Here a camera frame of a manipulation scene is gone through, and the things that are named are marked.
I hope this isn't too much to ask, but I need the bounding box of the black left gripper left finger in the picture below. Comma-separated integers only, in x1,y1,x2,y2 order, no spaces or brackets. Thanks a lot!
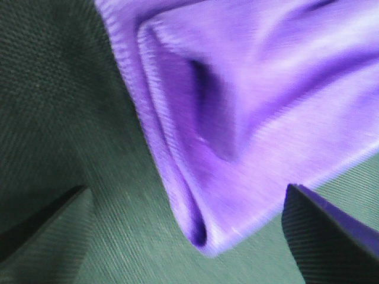
1,186,94,283

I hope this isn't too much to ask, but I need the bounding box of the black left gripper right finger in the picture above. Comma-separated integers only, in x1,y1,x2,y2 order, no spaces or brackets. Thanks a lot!
281,184,378,283

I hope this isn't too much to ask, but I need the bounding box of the purple microfiber towel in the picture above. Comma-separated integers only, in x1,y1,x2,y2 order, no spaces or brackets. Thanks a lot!
95,1,378,256

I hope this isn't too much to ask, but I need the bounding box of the black table cloth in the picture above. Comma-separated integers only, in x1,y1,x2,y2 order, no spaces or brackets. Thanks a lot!
1,1,378,283

